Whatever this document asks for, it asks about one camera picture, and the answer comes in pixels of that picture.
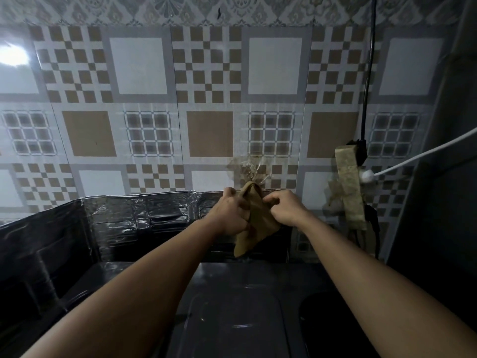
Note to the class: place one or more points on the person's right hand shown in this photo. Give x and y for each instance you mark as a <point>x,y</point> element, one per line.
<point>287,209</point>

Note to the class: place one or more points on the person's left hand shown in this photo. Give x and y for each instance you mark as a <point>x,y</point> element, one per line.
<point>226,215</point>

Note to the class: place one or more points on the person's left thumb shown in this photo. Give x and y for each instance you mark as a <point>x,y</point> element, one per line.
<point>238,200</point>

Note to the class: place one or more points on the person's right thumb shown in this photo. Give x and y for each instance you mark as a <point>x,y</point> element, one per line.
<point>271,200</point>

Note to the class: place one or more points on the brown cloth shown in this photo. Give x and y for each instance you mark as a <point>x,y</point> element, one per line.
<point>257,219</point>

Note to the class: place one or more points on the person's left forearm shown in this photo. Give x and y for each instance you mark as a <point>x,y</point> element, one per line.
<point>130,294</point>

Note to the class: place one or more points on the person's right forearm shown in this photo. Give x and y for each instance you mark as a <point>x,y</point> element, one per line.
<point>380,294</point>

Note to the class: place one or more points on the dirty beige power strip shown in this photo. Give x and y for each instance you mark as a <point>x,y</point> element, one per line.
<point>350,186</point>

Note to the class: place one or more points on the white plug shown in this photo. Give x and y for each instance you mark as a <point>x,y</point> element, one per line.
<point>367,175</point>

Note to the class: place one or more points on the black glass stove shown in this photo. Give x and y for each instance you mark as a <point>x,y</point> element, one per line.
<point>238,309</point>

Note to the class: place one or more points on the silver foil splash guard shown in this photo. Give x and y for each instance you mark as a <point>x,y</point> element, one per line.
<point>111,227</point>

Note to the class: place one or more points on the clear plastic wall hook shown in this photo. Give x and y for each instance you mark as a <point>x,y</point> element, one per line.
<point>249,168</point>

